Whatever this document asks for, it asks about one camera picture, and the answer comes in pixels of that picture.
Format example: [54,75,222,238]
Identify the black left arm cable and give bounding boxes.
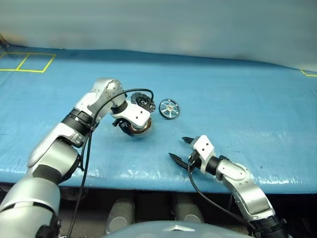
[66,88,155,238]

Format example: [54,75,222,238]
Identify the grey round motor lid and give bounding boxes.
[130,91,156,113]

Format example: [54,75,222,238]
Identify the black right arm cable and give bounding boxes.
[187,158,258,233]

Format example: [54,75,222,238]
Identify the silver spoked rotor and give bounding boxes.
[158,98,182,120]

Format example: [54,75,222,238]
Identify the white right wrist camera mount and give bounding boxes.
[192,135,215,174]

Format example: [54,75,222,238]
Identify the silver motor housing copper windings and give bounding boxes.
[127,117,154,138]

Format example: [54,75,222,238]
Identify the blue plastic table cover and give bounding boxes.
[0,44,317,194]

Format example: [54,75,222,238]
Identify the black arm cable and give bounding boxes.
[66,88,155,238]
[187,158,258,233]

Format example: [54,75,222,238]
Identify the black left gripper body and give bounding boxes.
[112,118,130,134]

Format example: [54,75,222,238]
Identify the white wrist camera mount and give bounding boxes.
[192,135,215,174]
[110,101,152,127]

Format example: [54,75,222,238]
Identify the grey rounded robot leg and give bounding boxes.
[174,197,206,224]
[105,198,136,235]

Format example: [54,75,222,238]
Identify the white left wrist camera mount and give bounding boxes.
[110,101,152,127]

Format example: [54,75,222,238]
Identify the grey-blue robot torso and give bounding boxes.
[103,220,251,238]

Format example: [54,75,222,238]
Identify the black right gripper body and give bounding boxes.
[187,149,203,170]

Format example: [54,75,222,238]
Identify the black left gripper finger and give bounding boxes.
[123,123,136,137]

